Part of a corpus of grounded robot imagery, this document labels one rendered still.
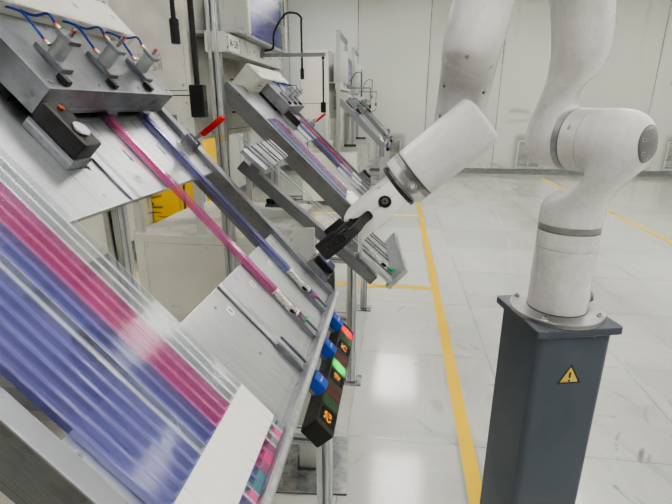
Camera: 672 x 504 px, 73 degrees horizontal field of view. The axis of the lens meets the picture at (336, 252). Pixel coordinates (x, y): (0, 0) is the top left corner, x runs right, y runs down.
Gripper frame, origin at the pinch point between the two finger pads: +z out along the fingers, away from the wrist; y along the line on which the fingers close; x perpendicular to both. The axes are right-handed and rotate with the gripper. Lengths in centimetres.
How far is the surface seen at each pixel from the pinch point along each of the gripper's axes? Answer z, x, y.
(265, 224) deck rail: 14.4, 9.3, 18.9
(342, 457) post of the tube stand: 61, -66, 48
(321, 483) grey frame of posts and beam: 53, -53, 21
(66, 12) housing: 8, 55, 0
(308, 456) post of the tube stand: 65, -55, 42
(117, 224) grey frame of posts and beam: 43, 32, 21
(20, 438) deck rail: 14, 9, -49
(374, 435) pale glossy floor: 54, -73, 61
